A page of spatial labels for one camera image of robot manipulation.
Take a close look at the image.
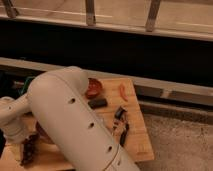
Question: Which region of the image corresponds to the green plastic tray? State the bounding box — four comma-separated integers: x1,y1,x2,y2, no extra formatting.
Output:
19,76,35,96

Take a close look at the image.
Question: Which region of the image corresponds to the purple bowl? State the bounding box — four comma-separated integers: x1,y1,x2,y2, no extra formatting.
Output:
36,123,53,144

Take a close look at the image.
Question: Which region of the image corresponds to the dark red grape bunch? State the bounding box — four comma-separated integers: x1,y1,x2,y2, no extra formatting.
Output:
20,134,39,166

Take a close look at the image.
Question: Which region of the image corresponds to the red bowl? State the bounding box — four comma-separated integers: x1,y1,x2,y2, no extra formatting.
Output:
85,78,103,99

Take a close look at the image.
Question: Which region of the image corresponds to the orange carrot toy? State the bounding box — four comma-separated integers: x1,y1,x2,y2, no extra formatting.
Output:
119,84,128,102

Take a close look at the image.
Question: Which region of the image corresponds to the wooden cutting board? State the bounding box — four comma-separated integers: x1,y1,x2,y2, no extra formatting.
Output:
0,78,154,171

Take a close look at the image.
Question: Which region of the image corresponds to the black handled tool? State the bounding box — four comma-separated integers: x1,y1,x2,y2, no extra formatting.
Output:
114,106,126,120

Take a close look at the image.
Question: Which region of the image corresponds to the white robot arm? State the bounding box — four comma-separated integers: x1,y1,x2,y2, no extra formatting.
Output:
0,66,140,171

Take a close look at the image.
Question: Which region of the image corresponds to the black rectangular block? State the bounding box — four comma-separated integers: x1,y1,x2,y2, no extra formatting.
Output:
88,98,108,109

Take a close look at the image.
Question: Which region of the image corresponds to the black handled knife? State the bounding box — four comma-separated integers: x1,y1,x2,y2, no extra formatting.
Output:
119,123,129,147

